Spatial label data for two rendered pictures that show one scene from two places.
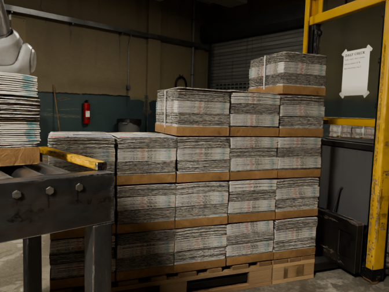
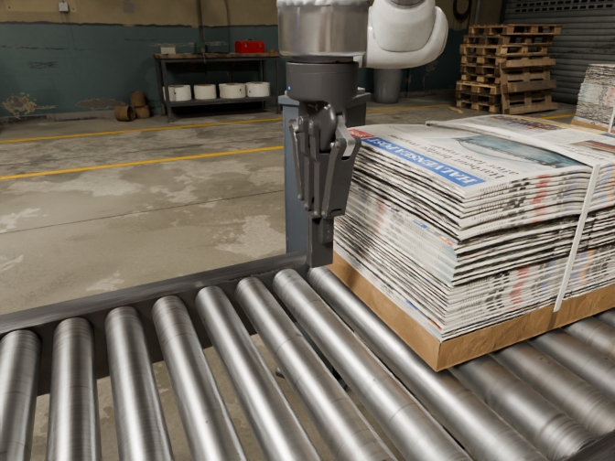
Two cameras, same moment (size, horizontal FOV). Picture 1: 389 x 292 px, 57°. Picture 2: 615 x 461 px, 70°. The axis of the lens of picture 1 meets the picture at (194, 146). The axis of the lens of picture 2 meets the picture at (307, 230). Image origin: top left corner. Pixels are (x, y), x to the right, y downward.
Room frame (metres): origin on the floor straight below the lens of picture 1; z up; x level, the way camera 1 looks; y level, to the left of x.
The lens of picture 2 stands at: (0.25, 0.71, 1.16)
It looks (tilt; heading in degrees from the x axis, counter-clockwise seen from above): 24 degrees down; 16
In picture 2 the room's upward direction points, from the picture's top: straight up
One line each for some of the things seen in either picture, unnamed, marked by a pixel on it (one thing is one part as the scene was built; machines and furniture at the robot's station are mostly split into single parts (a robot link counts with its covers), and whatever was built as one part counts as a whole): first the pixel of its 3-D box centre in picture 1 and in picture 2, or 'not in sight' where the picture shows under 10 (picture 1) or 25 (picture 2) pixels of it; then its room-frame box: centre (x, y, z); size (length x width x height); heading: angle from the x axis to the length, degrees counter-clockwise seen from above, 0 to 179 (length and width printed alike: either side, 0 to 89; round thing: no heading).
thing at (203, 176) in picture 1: (164, 214); not in sight; (1.91, 0.15, 0.40); 1.16 x 0.38 x 0.51; 111
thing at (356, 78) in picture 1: (346, 65); not in sight; (2.33, -0.95, 1.28); 0.57 x 0.01 x 0.65; 21
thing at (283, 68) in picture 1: (280, 165); not in sight; (2.17, -0.53, 0.65); 0.39 x 0.30 x 1.29; 21
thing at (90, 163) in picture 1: (68, 156); not in sight; (1.04, 0.37, 0.81); 0.43 x 0.03 x 0.02; 42
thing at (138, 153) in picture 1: (164, 210); not in sight; (1.91, 0.15, 0.42); 1.17 x 0.39 x 0.83; 111
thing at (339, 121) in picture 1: (345, 121); not in sight; (2.34, -0.97, 0.92); 0.57 x 0.01 x 0.05; 21
